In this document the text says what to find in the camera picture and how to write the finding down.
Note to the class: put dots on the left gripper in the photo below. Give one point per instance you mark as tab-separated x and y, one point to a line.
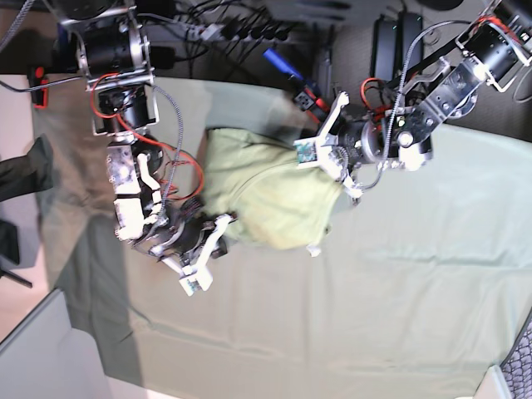
356	143

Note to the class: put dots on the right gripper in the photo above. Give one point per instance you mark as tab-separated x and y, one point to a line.
183	235

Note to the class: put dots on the light green T-shirt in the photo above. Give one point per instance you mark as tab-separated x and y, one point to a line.
257	178

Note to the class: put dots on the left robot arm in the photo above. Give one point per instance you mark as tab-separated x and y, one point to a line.
491	51

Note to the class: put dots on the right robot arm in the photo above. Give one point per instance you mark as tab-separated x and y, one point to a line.
113	52

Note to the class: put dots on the orange black clamp at centre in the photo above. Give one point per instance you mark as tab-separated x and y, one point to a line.
306	94

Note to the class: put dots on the orange black clamp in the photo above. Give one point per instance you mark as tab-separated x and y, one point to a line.
40	84
306	94

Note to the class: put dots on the black power adapter left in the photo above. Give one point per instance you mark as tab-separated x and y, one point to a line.
384	45

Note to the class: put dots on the black power adapter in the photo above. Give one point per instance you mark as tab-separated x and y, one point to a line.
410	25
384	45

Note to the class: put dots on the white ID label tag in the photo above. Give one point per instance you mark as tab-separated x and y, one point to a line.
314	250

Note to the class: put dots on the black power adapter right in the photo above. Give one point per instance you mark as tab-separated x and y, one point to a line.
410	25

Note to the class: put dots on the grey-green table cloth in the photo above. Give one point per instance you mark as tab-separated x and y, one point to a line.
417	290

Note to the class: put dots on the black power strip with plugs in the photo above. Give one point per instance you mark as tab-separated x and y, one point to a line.
240	30

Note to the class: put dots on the dark green cloth at left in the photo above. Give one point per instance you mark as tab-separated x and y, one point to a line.
30	173

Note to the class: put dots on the black box under table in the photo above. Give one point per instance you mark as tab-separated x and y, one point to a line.
162	58

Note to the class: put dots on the orange black clamp at left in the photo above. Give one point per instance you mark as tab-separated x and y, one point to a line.
40	84

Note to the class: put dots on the patterned chair at corner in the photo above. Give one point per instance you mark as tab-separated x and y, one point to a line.
516	367

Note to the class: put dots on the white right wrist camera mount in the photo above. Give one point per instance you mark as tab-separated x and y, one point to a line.
197	277

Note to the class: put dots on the aluminium table frame post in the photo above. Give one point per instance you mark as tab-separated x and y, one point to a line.
323	59

